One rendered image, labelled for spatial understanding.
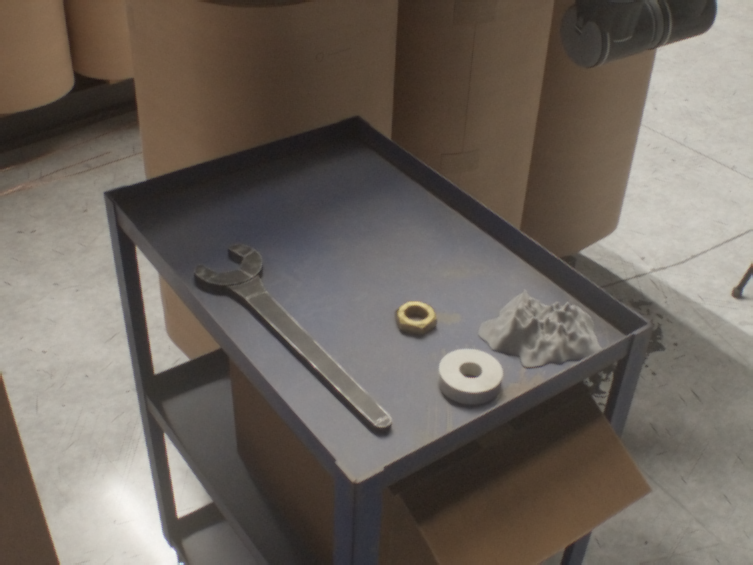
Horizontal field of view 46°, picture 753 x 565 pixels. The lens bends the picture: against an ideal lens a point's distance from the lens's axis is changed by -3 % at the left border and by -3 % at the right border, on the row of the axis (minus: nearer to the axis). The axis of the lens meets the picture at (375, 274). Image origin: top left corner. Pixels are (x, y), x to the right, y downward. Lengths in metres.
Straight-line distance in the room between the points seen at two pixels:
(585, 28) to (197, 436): 0.91
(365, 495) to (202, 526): 0.97
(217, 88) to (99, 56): 1.80
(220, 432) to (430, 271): 0.48
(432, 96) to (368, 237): 0.63
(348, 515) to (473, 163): 1.14
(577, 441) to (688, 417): 1.28
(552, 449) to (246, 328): 0.39
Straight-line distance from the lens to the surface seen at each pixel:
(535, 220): 2.37
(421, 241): 1.26
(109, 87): 3.51
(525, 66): 1.95
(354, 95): 1.63
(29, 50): 3.14
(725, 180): 3.42
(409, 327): 1.10
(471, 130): 1.90
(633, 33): 1.58
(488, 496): 1.04
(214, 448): 1.48
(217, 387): 1.57
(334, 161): 1.44
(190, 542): 1.84
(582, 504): 1.09
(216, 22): 1.50
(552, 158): 2.28
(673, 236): 3.02
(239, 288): 1.16
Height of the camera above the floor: 1.60
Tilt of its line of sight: 37 degrees down
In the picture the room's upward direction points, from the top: 3 degrees clockwise
